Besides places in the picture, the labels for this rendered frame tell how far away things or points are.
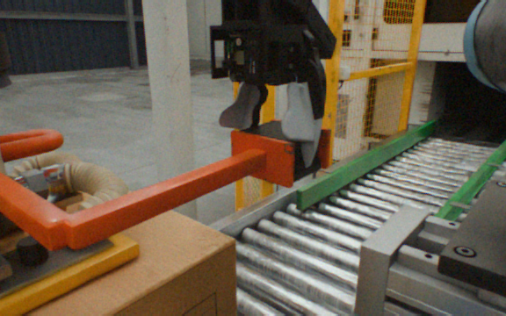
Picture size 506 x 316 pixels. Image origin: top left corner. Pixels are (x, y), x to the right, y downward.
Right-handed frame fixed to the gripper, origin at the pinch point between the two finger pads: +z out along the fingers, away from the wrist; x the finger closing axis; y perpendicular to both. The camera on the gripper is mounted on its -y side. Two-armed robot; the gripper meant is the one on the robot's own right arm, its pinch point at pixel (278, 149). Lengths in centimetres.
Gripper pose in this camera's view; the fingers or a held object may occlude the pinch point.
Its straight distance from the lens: 45.3
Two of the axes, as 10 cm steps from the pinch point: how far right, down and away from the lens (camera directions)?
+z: 0.0, 9.4, 3.3
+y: -6.4, 2.6, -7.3
